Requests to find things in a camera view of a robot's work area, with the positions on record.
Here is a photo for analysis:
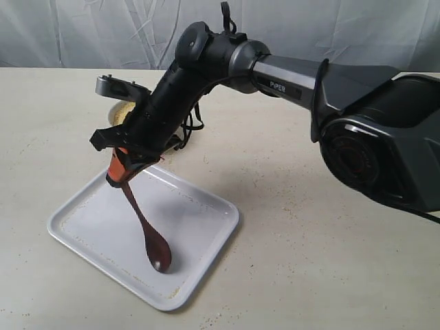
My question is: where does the white rectangular plastic tray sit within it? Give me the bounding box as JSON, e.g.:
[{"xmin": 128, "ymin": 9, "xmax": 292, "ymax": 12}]
[{"xmin": 47, "ymin": 166, "xmax": 239, "ymax": 311}]

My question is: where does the white ceramic bowl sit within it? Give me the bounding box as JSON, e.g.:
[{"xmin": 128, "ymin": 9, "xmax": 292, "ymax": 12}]
[{"xmin": 108, "ymin": 100, "xmax": 135, "ymax": 127}]

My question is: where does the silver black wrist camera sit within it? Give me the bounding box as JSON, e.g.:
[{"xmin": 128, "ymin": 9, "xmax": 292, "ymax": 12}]
[{"xmin": 95, "ymin": 74, "xmax": 151, "ymax": 102}]

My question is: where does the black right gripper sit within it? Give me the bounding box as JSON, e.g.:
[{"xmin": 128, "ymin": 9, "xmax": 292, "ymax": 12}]
[{"xmin": 89, "ymin": 67, "xmax": 213, "ymax": 188}]

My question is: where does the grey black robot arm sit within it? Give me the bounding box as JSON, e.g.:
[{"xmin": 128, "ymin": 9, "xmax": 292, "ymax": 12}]
[{"xmin": 90, "ymin": 22, "xmax": 439, "ymax": 215}]

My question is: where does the white wrinkled backdrop curtain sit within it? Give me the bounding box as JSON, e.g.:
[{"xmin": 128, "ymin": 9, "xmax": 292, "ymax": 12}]
[{"xmin": 1, "ymin": 1, "xmax": 439, "ymax": 72}]

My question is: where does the yellowish-brown powder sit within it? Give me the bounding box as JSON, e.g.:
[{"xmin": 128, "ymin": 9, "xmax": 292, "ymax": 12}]
[{"xmin": 111, "ymin": 102, "xmax": 135, "ymax": 126}]

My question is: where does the dark red wooden spoon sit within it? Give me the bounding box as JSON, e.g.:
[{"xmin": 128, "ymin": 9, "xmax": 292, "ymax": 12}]
[{"xmin": 121, "ymin": 182, "xmax": 172, "ymax": 274}]

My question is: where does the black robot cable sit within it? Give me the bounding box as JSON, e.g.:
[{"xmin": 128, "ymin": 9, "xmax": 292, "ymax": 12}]
[{"xmin": 161, "ymin": 1, "xmax": 440, "ymax": 224}]

